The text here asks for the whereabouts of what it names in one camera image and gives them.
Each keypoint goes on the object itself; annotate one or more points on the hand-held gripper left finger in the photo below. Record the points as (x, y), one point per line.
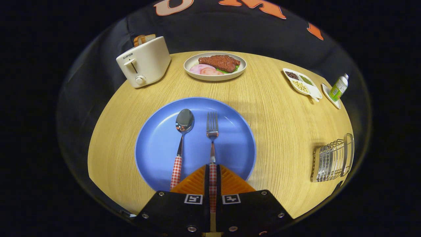
(174, 210)

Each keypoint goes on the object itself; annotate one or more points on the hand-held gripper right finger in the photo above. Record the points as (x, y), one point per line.
(253, 210)

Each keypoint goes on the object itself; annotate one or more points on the blue round plate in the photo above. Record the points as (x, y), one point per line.
(158, 144)

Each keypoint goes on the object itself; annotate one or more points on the yellow beans pile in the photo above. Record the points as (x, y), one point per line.
(300, 86)

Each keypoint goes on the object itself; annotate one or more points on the white sectioned dish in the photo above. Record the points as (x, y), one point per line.
(314, 91)

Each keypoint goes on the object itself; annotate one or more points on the beige food plate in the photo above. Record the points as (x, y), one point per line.
(197, 76)

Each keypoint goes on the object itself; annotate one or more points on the white square coaster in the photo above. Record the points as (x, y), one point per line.
(330, 97)

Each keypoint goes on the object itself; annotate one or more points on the dark beans pile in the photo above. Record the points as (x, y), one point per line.
(292, 75)

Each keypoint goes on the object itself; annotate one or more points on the green beans pile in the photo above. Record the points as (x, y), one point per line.
(306, 80)

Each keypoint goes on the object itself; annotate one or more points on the green lettuce leaf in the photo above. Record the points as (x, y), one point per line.
(233, 69)

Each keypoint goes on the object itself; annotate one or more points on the pink ham slice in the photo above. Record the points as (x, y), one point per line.
(210, 71)
(196, 68)

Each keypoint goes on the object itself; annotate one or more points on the silver bottle with green label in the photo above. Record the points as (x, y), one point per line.
(338, 88)

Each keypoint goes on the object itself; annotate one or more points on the cream white toaster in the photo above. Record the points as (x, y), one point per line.
(148, 62)

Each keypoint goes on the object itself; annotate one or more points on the brown steak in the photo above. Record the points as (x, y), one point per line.
(218, 62)

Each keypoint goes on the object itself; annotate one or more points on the brown crust bread slice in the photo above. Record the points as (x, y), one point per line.
(138, 40)

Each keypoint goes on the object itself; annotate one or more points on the pale bread slice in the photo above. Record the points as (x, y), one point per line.
(150, 38)

